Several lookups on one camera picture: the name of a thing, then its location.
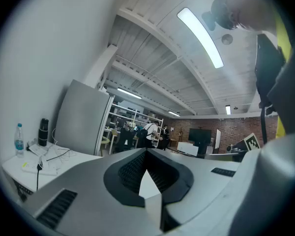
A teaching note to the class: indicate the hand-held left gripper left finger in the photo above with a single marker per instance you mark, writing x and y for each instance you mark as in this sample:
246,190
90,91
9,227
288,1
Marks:
88,181

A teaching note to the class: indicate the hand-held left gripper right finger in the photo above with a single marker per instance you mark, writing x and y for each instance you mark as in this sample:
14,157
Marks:
201,181

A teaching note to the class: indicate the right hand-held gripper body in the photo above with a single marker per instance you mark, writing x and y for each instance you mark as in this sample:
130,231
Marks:
252,141

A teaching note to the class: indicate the white board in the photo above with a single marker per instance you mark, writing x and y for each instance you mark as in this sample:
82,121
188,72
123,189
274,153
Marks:
218,139

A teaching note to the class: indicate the white box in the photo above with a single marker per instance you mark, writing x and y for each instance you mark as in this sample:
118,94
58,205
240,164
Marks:
187,148

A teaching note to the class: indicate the ceiling strip light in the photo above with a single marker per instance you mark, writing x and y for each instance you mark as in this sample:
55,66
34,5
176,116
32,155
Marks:
173,113
129,93
227,109

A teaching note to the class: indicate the yellow-green chair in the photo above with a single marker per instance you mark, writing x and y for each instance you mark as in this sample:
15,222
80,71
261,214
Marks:
105,144

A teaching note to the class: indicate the black screen on stand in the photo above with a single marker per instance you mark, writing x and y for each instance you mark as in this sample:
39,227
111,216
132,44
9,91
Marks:
199,134

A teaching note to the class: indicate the white power strip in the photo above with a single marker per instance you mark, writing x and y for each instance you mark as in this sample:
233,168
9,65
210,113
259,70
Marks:
43,169

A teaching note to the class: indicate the tall grey cabinet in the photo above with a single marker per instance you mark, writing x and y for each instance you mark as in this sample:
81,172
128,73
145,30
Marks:
81,117

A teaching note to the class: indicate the black tumbler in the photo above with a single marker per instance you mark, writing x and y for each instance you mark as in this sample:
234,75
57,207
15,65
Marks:
43,133

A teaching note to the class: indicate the clear plastic water bottle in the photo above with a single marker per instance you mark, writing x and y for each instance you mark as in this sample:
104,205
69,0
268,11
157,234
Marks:
19,141

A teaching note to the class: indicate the white shelving rack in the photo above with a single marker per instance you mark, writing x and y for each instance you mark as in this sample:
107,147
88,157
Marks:
137,117

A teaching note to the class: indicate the round ceiling fixture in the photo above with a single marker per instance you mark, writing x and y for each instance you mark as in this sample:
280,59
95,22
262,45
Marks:
227,39

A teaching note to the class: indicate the long curved ceiling light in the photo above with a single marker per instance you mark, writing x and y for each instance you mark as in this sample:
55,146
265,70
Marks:
201,37

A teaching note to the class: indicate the person's head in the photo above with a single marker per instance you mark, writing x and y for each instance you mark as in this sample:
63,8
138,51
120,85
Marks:
253,11

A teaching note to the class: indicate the black head-worn camera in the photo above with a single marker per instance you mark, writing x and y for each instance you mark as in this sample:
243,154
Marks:
208,18

